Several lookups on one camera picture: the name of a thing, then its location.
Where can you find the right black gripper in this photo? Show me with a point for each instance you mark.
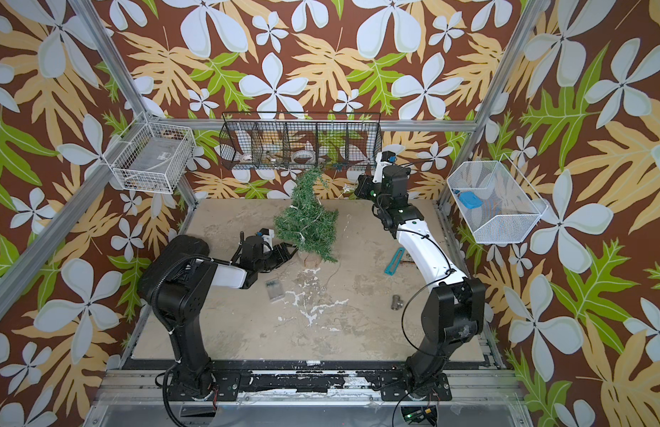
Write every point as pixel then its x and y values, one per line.
pixel 366 187

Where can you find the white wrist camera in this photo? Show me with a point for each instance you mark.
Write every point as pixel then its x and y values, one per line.
pixel 267 236
pixel 383 159

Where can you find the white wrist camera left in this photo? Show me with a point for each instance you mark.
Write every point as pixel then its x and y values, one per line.
pixel 267 236

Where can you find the white wire basket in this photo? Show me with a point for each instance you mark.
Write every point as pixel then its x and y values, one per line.
pixel 150 155
pixel 511 208

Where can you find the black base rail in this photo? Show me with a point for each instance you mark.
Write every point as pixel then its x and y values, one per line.
pixel 390 380

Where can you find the blue object in basket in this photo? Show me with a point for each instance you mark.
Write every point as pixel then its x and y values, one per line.
pixel 470 200

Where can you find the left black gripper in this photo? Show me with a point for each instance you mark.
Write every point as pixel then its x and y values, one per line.
pixel 285 252

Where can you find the teal utility knife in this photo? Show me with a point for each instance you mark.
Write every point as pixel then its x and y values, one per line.
pixel 394 263

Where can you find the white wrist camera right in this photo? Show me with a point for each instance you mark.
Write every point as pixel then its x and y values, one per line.
pixel 383 159

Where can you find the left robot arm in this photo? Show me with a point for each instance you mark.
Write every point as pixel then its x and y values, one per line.
pixel 177 283

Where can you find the small metal fitting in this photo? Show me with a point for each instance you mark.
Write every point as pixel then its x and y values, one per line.
pixel 397 303

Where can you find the clear battery box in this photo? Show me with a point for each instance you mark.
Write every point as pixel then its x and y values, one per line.
pixel 275 290

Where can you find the small green christmas tree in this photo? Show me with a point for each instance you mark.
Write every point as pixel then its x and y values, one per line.
pixel 306 223

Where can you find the wooden tree base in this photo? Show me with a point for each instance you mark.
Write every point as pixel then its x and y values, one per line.
pixel 310 260

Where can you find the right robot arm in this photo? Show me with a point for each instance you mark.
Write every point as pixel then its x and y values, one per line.
pixel 454 310

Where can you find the white wire basket right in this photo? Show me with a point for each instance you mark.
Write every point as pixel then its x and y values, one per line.
pixel 511 208

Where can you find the black wire basket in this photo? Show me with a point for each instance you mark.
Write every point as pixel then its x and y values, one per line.
pixel 300 140

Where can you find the white wire basket left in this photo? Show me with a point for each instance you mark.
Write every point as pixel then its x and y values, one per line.
pixel 150 155

